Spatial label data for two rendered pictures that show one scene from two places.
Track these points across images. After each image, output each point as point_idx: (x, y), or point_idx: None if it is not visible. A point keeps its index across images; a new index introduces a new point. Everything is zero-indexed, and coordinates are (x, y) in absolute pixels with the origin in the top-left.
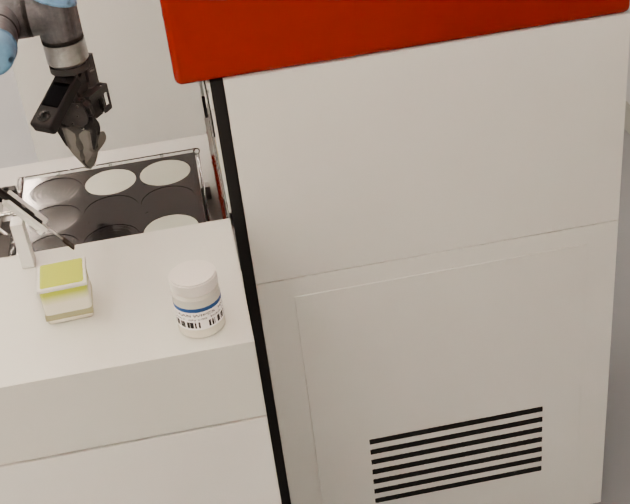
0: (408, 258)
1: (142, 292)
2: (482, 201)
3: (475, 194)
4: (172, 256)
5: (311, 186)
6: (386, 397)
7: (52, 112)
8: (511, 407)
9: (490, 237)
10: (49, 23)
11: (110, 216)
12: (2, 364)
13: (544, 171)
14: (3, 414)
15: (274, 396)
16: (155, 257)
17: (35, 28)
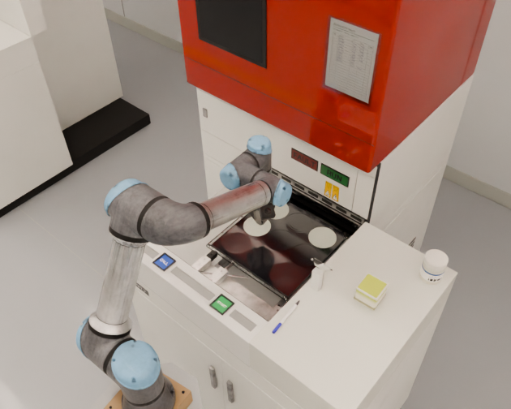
0: (403, 204)
1: (385, 274)
2: (425, 168)
3: (424, 166)
4: (371, 251)
5: (389, 192)
6: None
7: (270, 207)
8: (409, 243)
9: (422, 181)
10: (266, 163)
11: (285, 243)
12: (384, 340)
13: (440, 147)
14: (395, 361)
15: None
16: (365, 256)
17: (260, 168)
